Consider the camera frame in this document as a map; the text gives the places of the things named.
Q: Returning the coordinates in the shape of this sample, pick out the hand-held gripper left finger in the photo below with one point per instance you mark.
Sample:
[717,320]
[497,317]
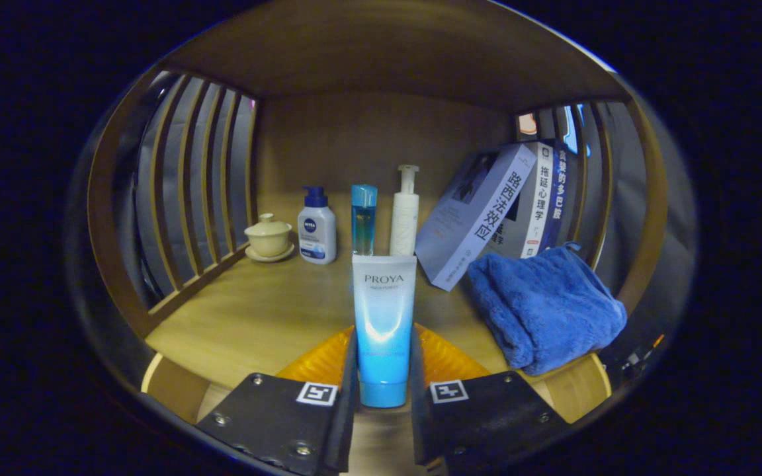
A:
[275,416]

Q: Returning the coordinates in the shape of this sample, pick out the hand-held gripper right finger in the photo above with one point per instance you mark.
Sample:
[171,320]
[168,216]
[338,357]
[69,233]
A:
[487,416]

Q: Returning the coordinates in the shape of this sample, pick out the light blue cosmetic tube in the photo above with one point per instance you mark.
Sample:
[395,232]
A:
[384,311]

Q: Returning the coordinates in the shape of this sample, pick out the wooden countertop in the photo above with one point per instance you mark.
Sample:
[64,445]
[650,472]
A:
[255,311]

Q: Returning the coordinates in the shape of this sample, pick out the wooden cabinet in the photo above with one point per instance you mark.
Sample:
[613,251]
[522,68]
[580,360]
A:
[381,53]

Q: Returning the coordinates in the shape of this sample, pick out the blue towel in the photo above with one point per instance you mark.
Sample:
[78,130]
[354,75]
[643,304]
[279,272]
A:
[546,311]

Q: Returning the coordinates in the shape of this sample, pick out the cream lidded teacup with saucer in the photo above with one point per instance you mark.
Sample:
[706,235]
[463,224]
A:
[268,237]

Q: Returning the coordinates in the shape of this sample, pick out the white bottle with blue cap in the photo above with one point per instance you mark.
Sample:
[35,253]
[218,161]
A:
[317,231]

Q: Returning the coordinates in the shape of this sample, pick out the light grey book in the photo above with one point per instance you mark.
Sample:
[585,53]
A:
[473,218]

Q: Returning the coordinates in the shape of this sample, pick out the white spine book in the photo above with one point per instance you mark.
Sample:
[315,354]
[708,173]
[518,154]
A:
[534,211]

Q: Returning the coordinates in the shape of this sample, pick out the clear blue bottle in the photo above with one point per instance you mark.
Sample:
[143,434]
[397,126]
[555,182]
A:
[364,221]

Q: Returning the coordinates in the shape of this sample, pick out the white pump bottle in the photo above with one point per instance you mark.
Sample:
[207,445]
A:
[405,218]

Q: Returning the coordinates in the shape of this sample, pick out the dark blue book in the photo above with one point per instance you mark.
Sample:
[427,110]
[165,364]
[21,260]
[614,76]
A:
[556,198]

